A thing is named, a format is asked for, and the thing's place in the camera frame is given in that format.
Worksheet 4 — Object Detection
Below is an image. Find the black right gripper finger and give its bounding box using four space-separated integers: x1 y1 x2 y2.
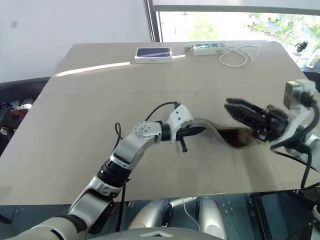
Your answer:
225 97 266 115
223 103 266 131

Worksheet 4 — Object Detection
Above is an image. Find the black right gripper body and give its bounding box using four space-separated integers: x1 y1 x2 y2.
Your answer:
256 104 290 143

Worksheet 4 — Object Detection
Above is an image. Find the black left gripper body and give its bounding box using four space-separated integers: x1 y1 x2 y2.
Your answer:
176 128 189 153

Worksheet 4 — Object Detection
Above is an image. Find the grey checked cloth pouch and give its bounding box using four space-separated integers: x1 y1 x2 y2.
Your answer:
190 118 261 150

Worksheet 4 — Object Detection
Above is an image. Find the white power strip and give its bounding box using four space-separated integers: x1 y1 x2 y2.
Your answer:
191 41 227 57

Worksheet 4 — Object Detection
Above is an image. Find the small black device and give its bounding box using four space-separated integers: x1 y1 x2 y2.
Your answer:
294 39 310 53

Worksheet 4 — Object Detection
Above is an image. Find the white phone box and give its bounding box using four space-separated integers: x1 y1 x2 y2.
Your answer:
134 47 174 65

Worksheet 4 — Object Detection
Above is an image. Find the silver right robot leg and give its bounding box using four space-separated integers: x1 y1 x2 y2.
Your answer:
198 198 229 240

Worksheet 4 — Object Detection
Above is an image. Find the silver robot leg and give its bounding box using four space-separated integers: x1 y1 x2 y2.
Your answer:
198 198 229 240
128 199 174 230

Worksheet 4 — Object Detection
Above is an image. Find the silver left robot leg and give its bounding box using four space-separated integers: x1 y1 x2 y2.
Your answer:
128 199 174 230

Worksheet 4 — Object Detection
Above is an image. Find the silver robot torso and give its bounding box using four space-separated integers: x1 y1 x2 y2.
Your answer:
87 226 214 240

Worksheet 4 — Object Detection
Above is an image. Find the red and white clutter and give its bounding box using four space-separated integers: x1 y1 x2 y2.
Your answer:
10 99 34 119

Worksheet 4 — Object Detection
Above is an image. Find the black side shelf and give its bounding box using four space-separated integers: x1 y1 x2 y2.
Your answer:
0 76 51 161

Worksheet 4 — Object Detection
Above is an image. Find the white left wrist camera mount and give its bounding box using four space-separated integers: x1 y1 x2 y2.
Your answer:
165 104 194 144

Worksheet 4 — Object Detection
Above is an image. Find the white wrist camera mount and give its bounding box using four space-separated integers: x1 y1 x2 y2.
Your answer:
269 79 319 151
165 104 194 144

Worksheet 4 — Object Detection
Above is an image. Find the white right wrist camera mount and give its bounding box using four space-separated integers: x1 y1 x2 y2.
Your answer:
269 79 319 151

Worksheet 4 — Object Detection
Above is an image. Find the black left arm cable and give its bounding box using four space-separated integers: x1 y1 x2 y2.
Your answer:
114 100 182 204

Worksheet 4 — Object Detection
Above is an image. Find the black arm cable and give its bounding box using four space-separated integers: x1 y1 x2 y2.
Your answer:
114 100 182 204
269 89 320 191

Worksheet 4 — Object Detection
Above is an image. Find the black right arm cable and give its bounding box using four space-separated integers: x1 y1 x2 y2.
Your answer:
269 89 320 191

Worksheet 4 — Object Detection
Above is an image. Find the thin white cable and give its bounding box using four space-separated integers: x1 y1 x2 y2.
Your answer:
181 198 202 231

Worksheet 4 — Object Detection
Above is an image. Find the dark window frame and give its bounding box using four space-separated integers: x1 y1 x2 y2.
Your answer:
143 0 320 44

